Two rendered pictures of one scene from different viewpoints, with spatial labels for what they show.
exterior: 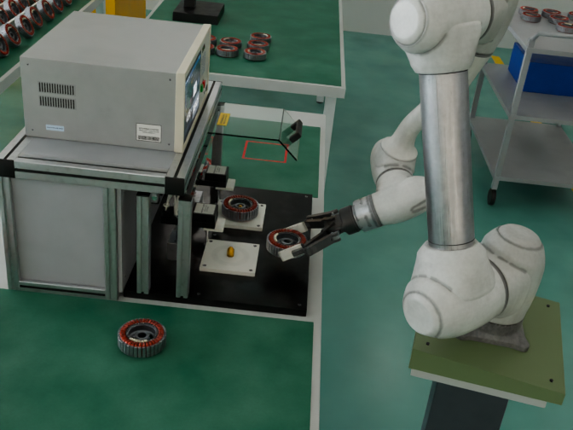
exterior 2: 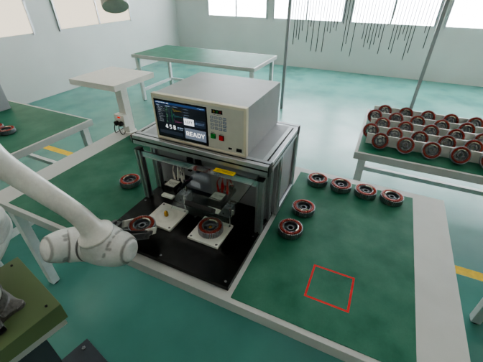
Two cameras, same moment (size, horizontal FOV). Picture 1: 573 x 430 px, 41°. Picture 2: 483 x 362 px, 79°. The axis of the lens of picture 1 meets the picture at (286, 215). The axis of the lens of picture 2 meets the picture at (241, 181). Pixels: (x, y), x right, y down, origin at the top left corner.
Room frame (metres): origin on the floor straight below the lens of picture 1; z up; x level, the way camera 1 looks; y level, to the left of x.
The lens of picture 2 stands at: (2.54, -0.66, 1.70)
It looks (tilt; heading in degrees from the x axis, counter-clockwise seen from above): 34 degrees down; 115
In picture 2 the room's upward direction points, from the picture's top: straight up
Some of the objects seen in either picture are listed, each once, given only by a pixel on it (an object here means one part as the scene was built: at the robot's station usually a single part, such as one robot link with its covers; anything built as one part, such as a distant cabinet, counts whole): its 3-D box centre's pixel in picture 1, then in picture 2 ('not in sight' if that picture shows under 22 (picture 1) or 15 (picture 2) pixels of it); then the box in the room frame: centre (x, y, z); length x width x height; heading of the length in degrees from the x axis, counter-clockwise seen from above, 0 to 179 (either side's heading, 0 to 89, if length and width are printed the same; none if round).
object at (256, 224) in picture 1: (240, 214); (210, 231); (2.01, 0.14, 0.78); 0.15 x 0.15 x 0.01; 0
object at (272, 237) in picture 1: (286, 243); (142, 226); (1.77, -0.01, 0.84); 0.11 x 0.11 x 0.04
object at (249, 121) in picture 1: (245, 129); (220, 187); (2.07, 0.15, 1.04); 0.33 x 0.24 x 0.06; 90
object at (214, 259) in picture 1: (230, 257); (166, 216); (1.77, 0.14, 0.78); 0.15 x 0.15 x 0.01; 0
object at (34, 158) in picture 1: (124, 122); (218, 133); (1.89, 0.46, 1.09); 0.68 x 0.44 x 0.05; 0
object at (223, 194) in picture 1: (229, 239); (190, 224); (1.89, 0.16, 0.76); 0.64 x 0.47 x 0.02; 0
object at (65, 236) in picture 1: (60, 238); not in sight; (1.57, 0.54, 0.91); 0.28 x 0.03 x 0.32; 90
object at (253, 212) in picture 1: (240, 207); (210, 227); (2.01, 0.14, 0.80); 0.11 x 0.11 x 0.04
